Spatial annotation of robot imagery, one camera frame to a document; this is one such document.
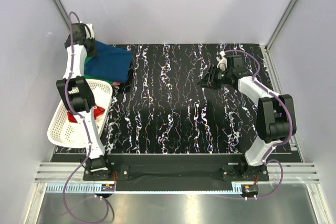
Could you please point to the red and white t shirt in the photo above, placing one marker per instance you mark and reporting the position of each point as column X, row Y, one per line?
column 98, row 113

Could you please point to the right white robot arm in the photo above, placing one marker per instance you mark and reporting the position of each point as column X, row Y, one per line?
column 275, row 122

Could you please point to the folded green t shirt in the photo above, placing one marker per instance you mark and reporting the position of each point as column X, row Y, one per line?
column 87, row 76

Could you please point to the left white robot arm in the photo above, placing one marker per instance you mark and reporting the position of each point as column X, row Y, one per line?
column 78, row 98

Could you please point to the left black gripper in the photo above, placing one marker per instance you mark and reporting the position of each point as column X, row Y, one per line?
column 93, row 53

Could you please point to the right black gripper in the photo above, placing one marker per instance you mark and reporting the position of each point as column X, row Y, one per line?
column 208, row 80

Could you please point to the folded pink t shirt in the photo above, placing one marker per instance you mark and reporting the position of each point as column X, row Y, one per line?
column 116, row 83

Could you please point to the white slotted cable duct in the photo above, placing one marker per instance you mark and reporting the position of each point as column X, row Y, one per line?
column 76, row 188

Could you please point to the small electronics board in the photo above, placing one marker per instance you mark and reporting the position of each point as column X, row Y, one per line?
column 250, row 189
column 108, row 187

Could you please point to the white plastic laundry basket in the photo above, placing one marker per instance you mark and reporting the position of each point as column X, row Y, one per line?
column 64, row 133

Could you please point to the right small electronics board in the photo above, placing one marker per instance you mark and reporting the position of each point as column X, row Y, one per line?
column 250, row 189

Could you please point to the blue t shirt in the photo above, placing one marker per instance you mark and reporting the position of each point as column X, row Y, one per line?
column 112, row 63

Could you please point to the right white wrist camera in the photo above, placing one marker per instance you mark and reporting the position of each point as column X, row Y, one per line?
column 222, row 61

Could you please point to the left small electronics board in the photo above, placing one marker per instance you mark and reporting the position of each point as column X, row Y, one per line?
column 108, row 187

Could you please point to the right aluminium frame post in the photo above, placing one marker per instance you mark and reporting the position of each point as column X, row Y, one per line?
column 286, row 14

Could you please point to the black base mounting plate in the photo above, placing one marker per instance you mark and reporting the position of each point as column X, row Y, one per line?
column 229, row 167

